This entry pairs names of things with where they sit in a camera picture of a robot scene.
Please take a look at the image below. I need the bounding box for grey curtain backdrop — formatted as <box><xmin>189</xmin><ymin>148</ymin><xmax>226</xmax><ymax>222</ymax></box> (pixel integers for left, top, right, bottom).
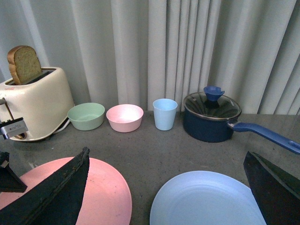
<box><xmin>0</xmin><ymin>0</ymin><xmax>300</xmax><ymax>115</ymax></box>

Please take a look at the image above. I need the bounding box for pink plastic plate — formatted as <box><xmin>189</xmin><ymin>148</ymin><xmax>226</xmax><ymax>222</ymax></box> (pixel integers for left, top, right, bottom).
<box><xmin>18</xmin><ymin>157</ymin><xmax>132</xmax><ymax>225</ymax></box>

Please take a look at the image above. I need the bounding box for pink plastic bowl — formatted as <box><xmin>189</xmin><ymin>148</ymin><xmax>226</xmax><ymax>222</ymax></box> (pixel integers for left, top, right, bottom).
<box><xmin>106</xmin><ymin>104</ymin><xmax>144</xmax><ymax>133</ymax></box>

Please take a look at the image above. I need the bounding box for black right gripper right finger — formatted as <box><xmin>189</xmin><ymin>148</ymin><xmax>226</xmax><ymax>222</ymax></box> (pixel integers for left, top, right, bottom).
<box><xmin>243</xmin><ymin>152</ymin><xmax>300</xmax><ymax>225</ymax></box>

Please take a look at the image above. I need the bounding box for cream white toaster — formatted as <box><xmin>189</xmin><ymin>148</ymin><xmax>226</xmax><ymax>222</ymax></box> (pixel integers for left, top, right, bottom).
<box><xmin>0</xmin><ymin>67</ymin><xmax>75</xmax><ymax>142</ymax></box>

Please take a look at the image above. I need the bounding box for green plastic bowl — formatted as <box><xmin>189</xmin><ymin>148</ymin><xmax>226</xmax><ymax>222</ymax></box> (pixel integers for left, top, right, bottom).
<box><xmin>67</xmin><ymin>103</ymin><xmax>105</xmax><ymax>131</ymax></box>

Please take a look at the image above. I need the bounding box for glass pot lid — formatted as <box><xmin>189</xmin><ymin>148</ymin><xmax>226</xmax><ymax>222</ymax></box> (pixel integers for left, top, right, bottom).
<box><xmin>183</xmin><ymin>86</ymin><xmax>242</xmax><ymax>120</ymax></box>

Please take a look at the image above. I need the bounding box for dark blue saucepan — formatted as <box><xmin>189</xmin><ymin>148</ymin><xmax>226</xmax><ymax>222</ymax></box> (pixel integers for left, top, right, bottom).
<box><xmin>183</xmin><ymin>109</ymin><xmax>300</xmax><ymax>154</ymax></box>

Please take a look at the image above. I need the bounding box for white toaster power cable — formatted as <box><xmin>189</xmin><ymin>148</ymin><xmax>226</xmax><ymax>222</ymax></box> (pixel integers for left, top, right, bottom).
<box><xmin>53</xmin><ymin>119</ymin><xmax>71</xmax><ymax>134</ymax></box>

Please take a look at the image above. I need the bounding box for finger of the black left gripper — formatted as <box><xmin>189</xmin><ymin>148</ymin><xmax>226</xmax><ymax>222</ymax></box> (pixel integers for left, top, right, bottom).
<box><xmin>0</xmin><ymin>152</ymin><xmax>27</xmax><ymax>193</ymax></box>

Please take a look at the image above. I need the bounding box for silver left-arm gripper body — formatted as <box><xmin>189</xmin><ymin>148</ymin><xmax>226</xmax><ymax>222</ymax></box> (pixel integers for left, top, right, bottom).
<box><xmin>0</xmin><ymin>117</ymin><xmax>28</xmax><ymax>139</ymax></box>

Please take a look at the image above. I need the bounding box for light blue plastic cup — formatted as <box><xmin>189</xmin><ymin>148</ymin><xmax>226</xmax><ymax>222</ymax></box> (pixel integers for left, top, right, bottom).
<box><xmin>153</xmin><ymin>98</ymin><xmax>178</xmax><ymax>131</ymax></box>

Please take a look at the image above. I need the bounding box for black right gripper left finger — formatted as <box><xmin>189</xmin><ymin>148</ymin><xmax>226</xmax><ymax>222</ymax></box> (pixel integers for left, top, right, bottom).
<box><xmin>0</xmin><ymin>147</ymin><xmax>90</xmax><ymax>225</ymax></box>

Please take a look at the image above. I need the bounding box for light blue plastic plate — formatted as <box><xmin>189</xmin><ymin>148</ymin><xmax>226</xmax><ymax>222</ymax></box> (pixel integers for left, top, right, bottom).
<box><xmin>150</xmin><ymin>171</ymin><xmax>266</xmax><ymax>225</ymax></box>

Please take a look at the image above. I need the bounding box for brown bread slice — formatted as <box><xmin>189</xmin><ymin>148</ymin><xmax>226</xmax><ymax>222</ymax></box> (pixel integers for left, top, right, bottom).
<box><xmin>7</xmin><ymin>45</ymin><xmax>42</xmax><ymax>85</ymax></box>

